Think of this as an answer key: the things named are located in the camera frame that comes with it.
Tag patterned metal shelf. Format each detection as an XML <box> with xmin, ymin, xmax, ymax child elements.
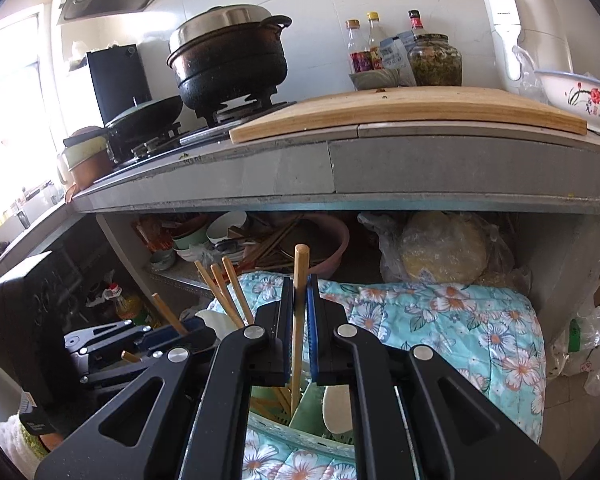
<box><xmin>147</xmin><ymin>260</ymin><xmax>216</xmax><ymax>291</ymax></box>

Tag pile of white plastic bags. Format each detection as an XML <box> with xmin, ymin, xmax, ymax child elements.
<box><xmin>545</xmin><ymin>305</ymin><xmax>600</xmax><ymax>396</ymax></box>

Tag glass wok lid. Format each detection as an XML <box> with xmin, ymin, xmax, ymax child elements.
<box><xmin>105</xmin><ymin>97</ymin><xmax>181</xmax><ymax>123</ymax></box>

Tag floral enamel basin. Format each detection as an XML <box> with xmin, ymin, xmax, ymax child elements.
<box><xmin>534</xmin><ymin>68</ymin><xmax>600</xmax><ymax>138</ymax></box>

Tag stack of white plates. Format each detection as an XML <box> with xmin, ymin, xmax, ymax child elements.
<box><xmin>215</xmin><ymin>240</ymin><xmax>251</xmax><ymax>263</ymax></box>

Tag orange cap sauce bottle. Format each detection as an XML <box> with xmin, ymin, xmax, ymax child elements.
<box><xmin>345</xmin><ymin>20</ymin><xmax>373</xmax><ymax>76</ymax></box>

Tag black gas stove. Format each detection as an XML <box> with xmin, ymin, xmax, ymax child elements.
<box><xmin>92</xmin><ymin>95</ymin><xmax>291</xmax><ymax>181</ymax></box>

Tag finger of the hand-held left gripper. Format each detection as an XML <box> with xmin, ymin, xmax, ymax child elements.
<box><xmin>64</xmin><ymin>317</ymin><xmax>217</xmax><ymax>357</ymax></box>
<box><xmin>82</xmin><ymin>357</ymin><xmax>152</xmax><ymax>387</ymax></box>

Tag steel pot lid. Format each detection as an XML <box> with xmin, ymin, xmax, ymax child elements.
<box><xmin>169</xmin><ymin>4</ymin><xmax>276</xmax><ymax>63</ymax></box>

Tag turquoise floral blanket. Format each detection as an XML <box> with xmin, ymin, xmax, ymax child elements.
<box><xmin>207</xmin><ymin>270</ymin><xmax>546</xmax><ymax>480</ymax></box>

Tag plastic bag with yellow contents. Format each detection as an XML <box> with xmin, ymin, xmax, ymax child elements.
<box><xmin>357</xmin><ymin>210</ymin><xmax>521</xmax><ymax>286</ymax></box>

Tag red snack packets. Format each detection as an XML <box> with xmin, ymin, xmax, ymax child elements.
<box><xmin>135</xmin><ymin>217</ymin><xmax>173</xmax><ymax>253</ymax></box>

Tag small floral bowl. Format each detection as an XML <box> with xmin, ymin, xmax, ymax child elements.
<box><xmin>150</xmin><ymin>249</ymin><xmax>177</xmax><ymax>272</ymax></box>

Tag black stock pot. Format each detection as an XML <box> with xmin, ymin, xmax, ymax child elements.
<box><xmin>167</xmin><ymin>15</ymin><xmax>293</xmax><ymax>111</ymax></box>

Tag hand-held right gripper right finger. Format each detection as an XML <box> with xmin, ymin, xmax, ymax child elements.
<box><xmin>305</xmin><ymin>274</ymin><xmax>562</xmax><ymax>480</ymax></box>

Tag yellow cooking oil bottle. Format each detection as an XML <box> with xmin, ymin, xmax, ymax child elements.
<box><xmin>105</xmin><ymin>284</ymin><xmax>153</xmax><ymax>328</ymax></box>

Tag white ceramic spoon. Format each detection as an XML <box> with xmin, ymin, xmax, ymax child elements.
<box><xmin>322</xmin><ymin>385</ymin><xmax>353</xmax><ymax>436</ymax></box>
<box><xmin>195</xmin><ymin>310</ymin><xmax>241</xmax><ymax>341</ymax></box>

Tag bundle of wooden chopsticks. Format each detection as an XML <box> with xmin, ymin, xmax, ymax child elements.
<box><xmin>227</xmin><ymin>215</ymin><xmax>306</xmax><ymax>271</ymax></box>

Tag black wok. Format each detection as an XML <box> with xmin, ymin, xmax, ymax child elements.
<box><xmin>104</xmin><ymin>94</ymin><xmax>185</xmax><ymax>136</ymax></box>

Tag glass pickle jar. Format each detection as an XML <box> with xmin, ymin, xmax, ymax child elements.
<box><xmin>407</xmin><ymin>34</ymin><xmax>463</xmax><ymax>87</ymax></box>

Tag black box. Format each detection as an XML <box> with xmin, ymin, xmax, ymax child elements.
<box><xmin>86</xmin><ymin>43</ymin><xmax>152</xmax><ymax>126</ymax></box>

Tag green bowl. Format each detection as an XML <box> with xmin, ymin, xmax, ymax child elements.
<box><xmin>172</xmin><ymin>232</ymin><xmax>208</xmax><ymax>252</ymax></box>

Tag mint green utensil holder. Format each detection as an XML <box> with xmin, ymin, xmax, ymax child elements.
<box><xmin>247</xmin><ymin>385</ymin><xmax>356</xmax><ymax>453</ymax></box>

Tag blue white packet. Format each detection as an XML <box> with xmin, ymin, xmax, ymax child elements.
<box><xmin>379</xmin><ymin>31</ymin><xmax>417</xmax><ymax>87</ymax></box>

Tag pale green cover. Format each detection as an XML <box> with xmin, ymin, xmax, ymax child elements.
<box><xmin>62</xmin><ymin>130</ymin><xmax>110</xmax><ymax>161</ymax></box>

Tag wooden cutting board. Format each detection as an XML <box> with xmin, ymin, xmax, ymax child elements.
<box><xmin>228</xmin><ymin>86</ymin><xmax>588</xmax><ymax>144</ymax></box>

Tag pink plastic basin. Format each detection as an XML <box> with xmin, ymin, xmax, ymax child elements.
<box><xmin>260</xmin><ymin>212</ymin><xmax>351</xmax><ymax>276</ymax></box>

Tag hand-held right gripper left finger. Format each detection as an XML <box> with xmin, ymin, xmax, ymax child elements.
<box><xmin>34</xmin><ymin>275</ymin><xmax>296</xmax><ymax>480</ymax></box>

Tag white electric kettle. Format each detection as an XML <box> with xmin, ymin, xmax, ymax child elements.
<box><xmin>481</xmin><ymin>0</ymin><xmax>576</xmax><ymax>96</ymax></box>

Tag large white bowl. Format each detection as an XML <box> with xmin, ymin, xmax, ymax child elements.
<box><xmin>206</xmin><ymin>211</ymin><xmax>248</xmax><ymax>246</ymax></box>

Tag grey concrete counter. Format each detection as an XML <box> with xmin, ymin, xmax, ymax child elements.
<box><xmin>0</xmin><ymin>125</ymin><xmax>600</xmax><ymax>321</ymax></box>

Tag yellow cap sauce bottle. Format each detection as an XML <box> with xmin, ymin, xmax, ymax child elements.
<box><xmin>366</xmin><ymin>11</ymin><xmax>387</xmax><ymax>71</ymax></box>

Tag brown clay pot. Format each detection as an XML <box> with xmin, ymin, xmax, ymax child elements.
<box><xmin>56</xmin><ymin>150</ymin><xmax>116</xmax><ymax>193</ymax></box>

